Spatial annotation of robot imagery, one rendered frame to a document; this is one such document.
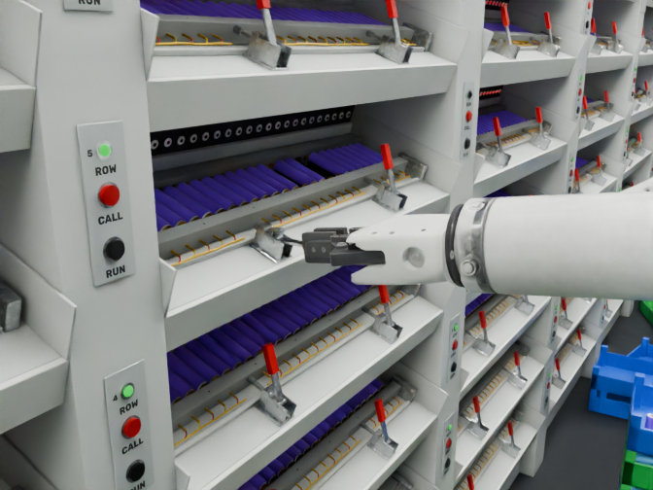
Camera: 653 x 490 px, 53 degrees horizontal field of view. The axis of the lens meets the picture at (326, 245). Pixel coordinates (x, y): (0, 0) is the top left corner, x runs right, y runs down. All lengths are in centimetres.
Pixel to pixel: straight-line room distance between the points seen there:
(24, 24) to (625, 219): 43
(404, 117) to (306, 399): 49
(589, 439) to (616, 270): 179
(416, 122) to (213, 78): 54
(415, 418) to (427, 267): 64
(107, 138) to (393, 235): 25
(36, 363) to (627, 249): 44
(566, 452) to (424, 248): 169
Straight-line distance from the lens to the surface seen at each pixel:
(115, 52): 53
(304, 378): 87
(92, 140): 51
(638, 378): 164
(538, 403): 196
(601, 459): 222
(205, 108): 61
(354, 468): 106
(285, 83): 68
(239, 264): 69
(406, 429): 116
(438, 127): 107
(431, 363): 118
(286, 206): 80
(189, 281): 65
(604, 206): 54
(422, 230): 58
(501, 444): 186
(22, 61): 49
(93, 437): 58
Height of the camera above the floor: 118
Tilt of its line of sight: 17 degrees down
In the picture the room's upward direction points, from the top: straight up
